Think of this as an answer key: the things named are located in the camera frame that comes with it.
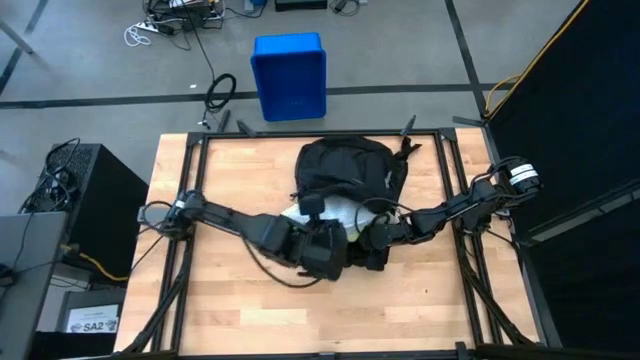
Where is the grey side desk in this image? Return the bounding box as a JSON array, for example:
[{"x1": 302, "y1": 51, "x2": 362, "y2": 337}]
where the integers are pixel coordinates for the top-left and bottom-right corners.
[{"x1": 0, "y1": 210, "x2": 70, "y2": 360}]

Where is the grey power adapter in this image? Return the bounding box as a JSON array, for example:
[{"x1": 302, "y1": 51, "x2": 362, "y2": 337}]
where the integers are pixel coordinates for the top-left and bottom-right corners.
[{"x1": 329, "y1": 0, "x2": 369, "y2": 15}]

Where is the long yellow cable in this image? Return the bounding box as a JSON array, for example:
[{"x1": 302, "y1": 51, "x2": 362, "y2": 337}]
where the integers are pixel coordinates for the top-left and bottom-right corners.
[{"x1": 483, "y1": 0, "x2": 591, "y2": 120}]

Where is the black cable bundle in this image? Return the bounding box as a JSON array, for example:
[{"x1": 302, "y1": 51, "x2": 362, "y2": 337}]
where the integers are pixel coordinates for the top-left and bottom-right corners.
[{"x1": 18, "y1": 137, "x2": 82, "y2": 215}]

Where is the white SA2 label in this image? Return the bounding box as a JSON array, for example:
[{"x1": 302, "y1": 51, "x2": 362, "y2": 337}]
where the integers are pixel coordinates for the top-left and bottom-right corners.
[{"x1": 65, "y1": 303, "x2": 121, "y2": 335}]

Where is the grey mounting plate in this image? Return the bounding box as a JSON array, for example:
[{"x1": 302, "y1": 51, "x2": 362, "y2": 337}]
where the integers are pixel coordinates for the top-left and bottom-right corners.
[{"x1": 137, "y1": 204, "x2": 174, "y2": 224}]

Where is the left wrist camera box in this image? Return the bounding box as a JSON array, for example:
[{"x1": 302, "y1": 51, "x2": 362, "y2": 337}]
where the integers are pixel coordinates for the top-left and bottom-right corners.
[{"x1": 298, "y1": 193, "x2": 327, "y2": 218}]

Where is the black computer tower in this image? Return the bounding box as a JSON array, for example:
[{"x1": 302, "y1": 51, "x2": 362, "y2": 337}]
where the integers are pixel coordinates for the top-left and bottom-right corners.
[{"x1": 37, "y1": 143, "x2": 150, "y2": 281}]

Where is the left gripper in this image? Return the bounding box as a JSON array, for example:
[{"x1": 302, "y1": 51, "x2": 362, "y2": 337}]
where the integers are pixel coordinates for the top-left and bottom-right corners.
[{"x1": 297, "y1": 219, "x2": 350, "y2": 281}]

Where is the black aluminium table frame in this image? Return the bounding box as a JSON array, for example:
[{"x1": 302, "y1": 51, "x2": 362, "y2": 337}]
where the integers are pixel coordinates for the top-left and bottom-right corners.
[{"x1": 112, "y1": 113, "x2": 551, "y2": 360}]

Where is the electronics with tangled cables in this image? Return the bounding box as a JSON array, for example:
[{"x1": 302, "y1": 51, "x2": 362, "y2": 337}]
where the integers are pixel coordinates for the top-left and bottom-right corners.
[{"x1": 143, "y1": 0, "x2": 226, "y2": 32}]

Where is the white power strip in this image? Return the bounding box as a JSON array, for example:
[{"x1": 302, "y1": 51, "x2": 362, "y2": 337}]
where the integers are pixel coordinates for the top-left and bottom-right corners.
[{"x1": 123, "y1": 19, "x2": 169, "y2": 48}]

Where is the black box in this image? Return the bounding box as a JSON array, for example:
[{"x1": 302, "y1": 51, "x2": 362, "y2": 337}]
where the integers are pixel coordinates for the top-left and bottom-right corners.
[{"x1": 56, "y1": 288, "x2": 127, "y2": 346}]

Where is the large black partition curtain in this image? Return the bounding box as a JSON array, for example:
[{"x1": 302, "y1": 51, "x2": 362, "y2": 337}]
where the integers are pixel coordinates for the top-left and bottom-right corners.
[{"x1": 482, "y1": 0, "x2": 640, "y2": 354}]

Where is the flat black device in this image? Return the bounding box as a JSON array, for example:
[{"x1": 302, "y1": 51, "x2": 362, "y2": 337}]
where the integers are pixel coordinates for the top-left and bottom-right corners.
[{"x1": 274, "y1": 0, "x2": 329, "y2": 13}]

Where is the black fabric backpack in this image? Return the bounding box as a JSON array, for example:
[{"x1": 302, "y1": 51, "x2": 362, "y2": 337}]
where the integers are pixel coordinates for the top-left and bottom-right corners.
[{"x1": 292, "y1": 134, "x2": 424, "y2": 274}]

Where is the white mesh pouch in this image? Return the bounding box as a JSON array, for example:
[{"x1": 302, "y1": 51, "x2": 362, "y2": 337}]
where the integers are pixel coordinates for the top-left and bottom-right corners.
[{"x1": 279, "y1": 193, "x2": 402, "y2": 245}]

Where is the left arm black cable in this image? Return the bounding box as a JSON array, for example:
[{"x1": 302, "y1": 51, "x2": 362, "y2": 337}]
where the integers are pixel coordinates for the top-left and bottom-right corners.
[{"x1": 238, "y1": 233, "x2": 322, "y2": 290}]

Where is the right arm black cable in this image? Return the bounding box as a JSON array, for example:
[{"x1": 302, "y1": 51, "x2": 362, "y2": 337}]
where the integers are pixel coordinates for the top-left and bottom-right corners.
[{"x1": 353, "y1": 196, "x2": 417, "y2": 234}]

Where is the coiled black cable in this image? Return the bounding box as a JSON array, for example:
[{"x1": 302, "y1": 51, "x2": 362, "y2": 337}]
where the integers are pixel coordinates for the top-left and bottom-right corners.
[{"x1": 198, "y1": 73, "x2": 238, "y2": 129}]

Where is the blue plastic bin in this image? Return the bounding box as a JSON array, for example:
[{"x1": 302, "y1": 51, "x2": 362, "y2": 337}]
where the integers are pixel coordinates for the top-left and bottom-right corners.
[{"x1": 249, "y1": 32, "x2": 329, "y2": 123}]

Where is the grey metal leg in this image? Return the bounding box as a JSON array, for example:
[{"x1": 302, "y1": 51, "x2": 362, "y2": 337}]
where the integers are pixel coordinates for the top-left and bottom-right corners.
[{"x1": 0, "y1": 18, "x2": 35, "y2": 55}]

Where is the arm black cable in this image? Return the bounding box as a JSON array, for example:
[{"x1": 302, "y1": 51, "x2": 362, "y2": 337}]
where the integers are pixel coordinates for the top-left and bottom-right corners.
[
  {"x1": 238, "y1": 233, "x2": 322, "y2": 290},
  {"x1": 353, "y1": 196, "x2": 417, "y2": 234}
]

